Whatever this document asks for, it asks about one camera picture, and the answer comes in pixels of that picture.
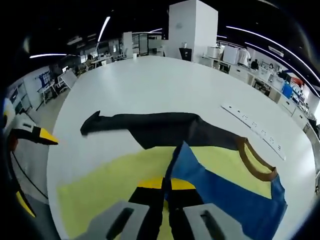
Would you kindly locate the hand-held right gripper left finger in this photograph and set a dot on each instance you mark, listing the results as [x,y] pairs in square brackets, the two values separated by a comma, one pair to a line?
[145,212]

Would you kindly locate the blue bin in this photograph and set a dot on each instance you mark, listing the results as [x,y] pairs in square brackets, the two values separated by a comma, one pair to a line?
[287,90]

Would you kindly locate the white square pillar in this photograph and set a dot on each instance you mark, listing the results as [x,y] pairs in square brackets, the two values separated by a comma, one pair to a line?
[192,30]

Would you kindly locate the yellow blue grey garment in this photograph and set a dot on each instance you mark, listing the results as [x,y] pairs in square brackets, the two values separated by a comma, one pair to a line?
[100,180]

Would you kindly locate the white cabinet counter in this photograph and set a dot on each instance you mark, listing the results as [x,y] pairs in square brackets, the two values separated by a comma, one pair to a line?
[250,77]

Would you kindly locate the black tilted board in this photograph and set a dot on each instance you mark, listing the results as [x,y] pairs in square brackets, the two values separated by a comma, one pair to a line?
[185,53]

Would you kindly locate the white box appliance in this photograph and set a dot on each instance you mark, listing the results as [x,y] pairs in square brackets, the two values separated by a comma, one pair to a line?
[230,55]
[214,52]

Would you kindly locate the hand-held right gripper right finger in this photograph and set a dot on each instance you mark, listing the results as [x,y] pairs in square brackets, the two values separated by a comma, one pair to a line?
[190,215]

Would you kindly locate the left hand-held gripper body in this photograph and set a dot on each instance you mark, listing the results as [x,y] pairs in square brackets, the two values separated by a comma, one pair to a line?
[8,110]

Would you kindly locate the white flat strip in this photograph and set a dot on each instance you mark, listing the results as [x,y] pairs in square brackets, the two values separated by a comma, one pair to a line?
[252,125]

